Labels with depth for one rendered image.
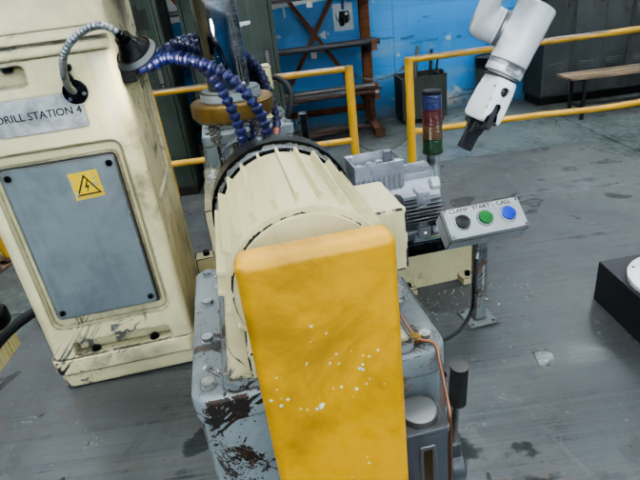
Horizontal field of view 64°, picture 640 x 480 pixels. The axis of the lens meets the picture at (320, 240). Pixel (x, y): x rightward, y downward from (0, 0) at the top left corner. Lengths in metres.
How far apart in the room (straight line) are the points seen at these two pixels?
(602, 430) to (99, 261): 0.97
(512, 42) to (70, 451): 1.21
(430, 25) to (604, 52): 1.92
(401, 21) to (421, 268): 5.15
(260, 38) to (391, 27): 2.38
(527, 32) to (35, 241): 1.07
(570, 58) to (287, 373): 6.24
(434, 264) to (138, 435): 0.79
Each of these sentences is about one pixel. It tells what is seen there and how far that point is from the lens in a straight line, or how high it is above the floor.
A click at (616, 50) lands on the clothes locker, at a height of 0.52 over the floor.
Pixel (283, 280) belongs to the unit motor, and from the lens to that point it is 0.40.
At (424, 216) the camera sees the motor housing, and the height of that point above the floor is 1.01.
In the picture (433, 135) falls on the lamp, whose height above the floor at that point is 1.09.
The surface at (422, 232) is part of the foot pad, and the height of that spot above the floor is 0.97.
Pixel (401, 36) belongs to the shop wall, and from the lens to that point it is 6.32.
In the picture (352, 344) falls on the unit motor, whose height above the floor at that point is 1.25.
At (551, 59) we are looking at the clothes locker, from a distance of 6.46.
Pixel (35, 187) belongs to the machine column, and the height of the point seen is 1.26.
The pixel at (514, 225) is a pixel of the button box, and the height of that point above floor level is 1.05.
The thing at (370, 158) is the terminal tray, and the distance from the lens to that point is 1.29.
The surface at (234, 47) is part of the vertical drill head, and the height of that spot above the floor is 1.44.
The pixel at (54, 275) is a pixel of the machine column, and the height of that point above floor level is 1.08.
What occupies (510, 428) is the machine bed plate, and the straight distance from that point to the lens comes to 1.01.
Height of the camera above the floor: 1.53
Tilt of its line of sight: 26 degrees down
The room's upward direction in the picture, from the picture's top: 7 degrees counter-clockwise
